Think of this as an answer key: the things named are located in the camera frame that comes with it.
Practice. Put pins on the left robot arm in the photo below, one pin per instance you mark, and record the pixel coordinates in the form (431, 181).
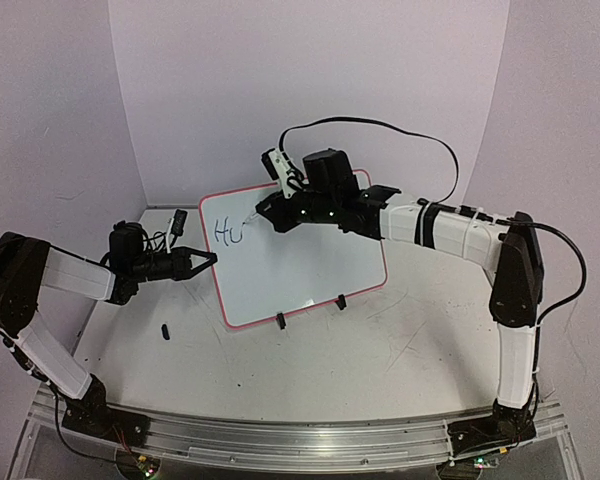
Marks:
(31, 269)

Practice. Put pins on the aluminium front rail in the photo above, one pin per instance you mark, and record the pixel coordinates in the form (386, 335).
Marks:
(336, 447)

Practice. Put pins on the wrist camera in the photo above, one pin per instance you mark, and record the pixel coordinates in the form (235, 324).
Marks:
(281, 170)
(175, 229)

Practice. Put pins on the pink framed whiteboard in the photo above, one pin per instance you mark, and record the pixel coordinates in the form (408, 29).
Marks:
(260, 272)

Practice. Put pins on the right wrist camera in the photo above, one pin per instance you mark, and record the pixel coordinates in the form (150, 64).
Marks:
(281, 170)

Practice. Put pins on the white marker pen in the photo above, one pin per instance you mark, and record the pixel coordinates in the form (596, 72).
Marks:
(251, 218)

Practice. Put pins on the left circuit board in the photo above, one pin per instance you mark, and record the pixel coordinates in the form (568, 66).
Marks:
(136, 467)

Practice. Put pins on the circuit board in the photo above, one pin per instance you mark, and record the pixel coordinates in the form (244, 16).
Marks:
(486, 462)
(136, 467)

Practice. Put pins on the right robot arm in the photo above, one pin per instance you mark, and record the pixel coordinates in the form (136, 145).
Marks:
(326, 191)

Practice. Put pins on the black whiteboard stand clip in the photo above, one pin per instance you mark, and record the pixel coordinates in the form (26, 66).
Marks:
(281, 321)

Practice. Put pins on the blue marker cap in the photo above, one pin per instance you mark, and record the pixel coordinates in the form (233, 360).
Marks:
(165, 332)

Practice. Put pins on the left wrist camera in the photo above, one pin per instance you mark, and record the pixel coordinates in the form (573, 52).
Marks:
(175, 229)

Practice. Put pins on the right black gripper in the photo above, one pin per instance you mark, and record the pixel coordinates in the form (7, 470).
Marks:
(271, 212)

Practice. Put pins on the right circuit board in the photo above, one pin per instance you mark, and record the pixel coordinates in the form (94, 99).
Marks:
(486, 462)

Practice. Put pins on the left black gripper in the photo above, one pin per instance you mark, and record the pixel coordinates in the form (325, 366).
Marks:
(182, 257)

